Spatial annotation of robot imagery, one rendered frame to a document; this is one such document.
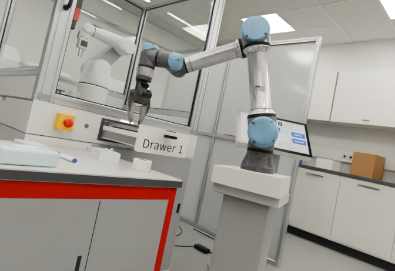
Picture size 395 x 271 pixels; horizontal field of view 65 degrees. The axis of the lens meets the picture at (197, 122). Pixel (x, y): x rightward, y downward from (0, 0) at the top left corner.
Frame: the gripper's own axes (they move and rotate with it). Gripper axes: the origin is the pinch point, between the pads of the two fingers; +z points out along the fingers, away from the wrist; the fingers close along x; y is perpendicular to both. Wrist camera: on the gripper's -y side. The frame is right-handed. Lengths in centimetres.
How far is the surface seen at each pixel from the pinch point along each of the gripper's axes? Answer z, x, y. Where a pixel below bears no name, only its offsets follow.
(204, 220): 83, -147, 143
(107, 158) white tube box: 16.9, 10.7, -8.7
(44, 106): 2.1, 35.4, 17.4
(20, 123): 12, 42, 24
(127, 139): 8.4, 1.0, 2.9
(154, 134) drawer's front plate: 3.8, -7.9, -5.6
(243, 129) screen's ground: -11, -88, 35
